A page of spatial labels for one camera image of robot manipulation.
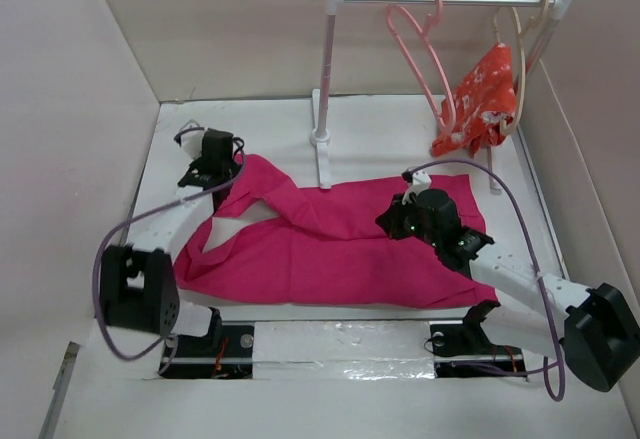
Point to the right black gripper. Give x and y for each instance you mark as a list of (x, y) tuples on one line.
[(391, 218)]

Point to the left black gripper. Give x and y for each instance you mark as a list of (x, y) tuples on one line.
[(195, 164)]

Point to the magenta pink trousers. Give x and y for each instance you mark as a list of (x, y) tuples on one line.
[(272, 242)]

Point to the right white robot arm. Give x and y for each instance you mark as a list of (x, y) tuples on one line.
[(592, 328)]

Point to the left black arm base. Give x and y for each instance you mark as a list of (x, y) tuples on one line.
[(225, 353)]

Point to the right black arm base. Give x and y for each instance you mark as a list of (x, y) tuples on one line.
[(461, 349)]

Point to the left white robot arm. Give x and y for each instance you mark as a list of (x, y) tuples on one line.
[(135, 286)]

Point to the beige wooden hanger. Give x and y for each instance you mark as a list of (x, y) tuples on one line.
[(508, 126)]

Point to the white clothes rack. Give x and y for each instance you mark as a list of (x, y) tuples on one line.
[(424, 15)]

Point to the orange floral garment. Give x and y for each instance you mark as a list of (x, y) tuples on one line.
[(483, 100)]

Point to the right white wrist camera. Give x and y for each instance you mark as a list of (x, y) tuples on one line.
[(417, 181)]

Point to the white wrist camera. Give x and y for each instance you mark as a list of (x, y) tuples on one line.
[(189, 138), (417, 181)]

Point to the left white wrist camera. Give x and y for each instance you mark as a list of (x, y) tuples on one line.
[(189, 138)]

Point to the metal side rail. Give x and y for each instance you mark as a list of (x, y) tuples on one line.
[(60, 389)]

